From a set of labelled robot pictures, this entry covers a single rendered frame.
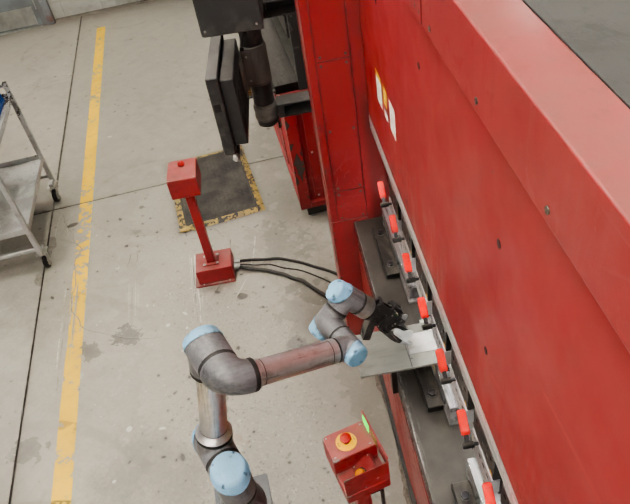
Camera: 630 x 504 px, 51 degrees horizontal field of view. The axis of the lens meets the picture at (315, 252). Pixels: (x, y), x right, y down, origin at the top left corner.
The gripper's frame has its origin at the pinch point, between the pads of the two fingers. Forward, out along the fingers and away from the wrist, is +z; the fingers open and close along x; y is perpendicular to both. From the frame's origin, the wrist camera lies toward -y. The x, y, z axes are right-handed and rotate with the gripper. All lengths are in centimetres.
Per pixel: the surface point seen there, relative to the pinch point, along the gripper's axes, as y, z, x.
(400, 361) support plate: -5.6, 1.6, -6.1
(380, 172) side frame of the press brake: 11, 1, 85
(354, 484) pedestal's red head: -38, 5, -33
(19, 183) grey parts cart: -212, -85, 259
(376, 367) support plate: -11.9, -3.7, -6.7
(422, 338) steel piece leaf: 1.7, 7.4, 1.6
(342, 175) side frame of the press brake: 0, -11, 85
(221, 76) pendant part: -3, -71, 105
